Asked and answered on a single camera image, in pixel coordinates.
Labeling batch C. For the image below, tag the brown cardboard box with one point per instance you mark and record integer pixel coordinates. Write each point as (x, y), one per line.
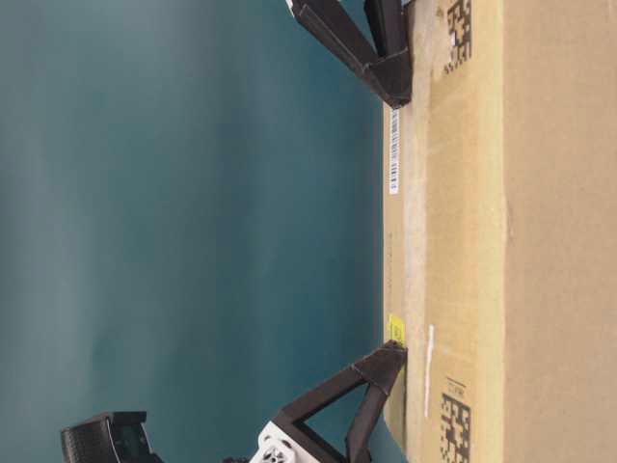
(500, 233)

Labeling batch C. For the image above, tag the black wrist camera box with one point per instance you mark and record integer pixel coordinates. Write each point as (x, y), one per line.
(118, 436)

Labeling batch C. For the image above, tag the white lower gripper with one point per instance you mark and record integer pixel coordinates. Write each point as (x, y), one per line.
(284, 441)

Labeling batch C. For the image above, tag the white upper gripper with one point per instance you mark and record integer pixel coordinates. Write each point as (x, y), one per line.
(384, 64)

